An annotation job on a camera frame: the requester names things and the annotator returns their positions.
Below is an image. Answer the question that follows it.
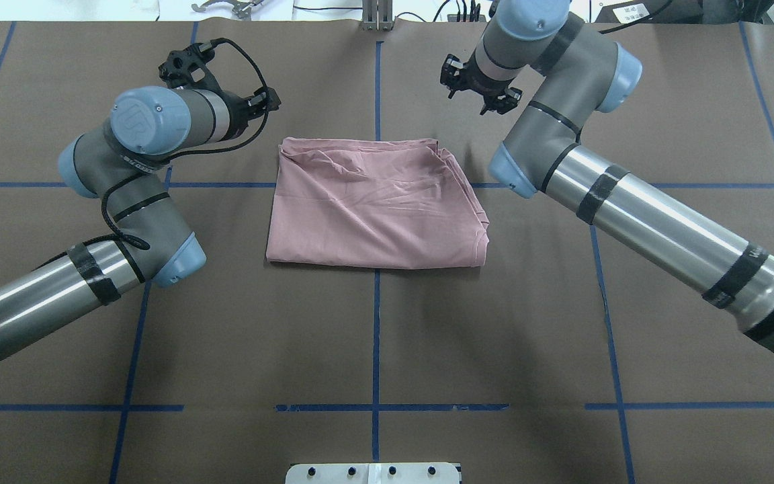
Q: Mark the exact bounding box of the pink snoopy t-shirt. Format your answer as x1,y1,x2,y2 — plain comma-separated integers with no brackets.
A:
266,137,489,270

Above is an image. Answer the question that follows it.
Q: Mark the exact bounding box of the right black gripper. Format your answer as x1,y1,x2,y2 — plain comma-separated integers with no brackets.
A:
440,53,523,116

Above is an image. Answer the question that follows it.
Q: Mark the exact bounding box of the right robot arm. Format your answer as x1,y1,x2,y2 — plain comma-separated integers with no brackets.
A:
439,1,774,354

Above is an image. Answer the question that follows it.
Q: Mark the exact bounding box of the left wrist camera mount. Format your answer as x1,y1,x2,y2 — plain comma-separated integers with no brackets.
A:
159,40,222,94

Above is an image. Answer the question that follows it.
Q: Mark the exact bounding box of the black power box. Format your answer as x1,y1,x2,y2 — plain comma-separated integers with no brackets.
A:
591,1,703,24

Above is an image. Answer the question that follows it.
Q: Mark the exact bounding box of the aluminium frame post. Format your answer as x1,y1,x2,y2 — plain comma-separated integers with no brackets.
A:
360,0,395,32

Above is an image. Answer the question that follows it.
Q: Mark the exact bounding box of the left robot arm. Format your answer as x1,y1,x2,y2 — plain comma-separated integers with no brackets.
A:
0,86,282,362

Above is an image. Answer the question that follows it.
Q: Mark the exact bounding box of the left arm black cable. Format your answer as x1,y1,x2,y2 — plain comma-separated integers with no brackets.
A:
99,37,271,251

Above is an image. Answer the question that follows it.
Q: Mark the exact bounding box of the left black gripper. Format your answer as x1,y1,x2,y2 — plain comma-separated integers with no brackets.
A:
225,89,282,140

